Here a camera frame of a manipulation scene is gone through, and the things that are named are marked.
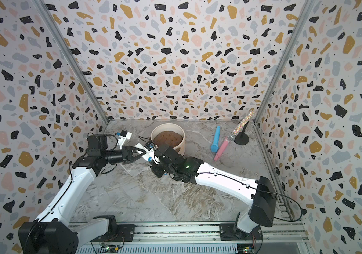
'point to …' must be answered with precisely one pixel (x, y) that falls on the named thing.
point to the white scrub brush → (146, 155)
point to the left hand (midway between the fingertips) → (145, 154)
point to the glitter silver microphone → (232, 137)
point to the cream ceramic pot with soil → (172, 134)
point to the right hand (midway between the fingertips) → (151, 162)
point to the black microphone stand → (242, 138)
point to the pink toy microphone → (223, 148)
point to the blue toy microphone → (215, 146)
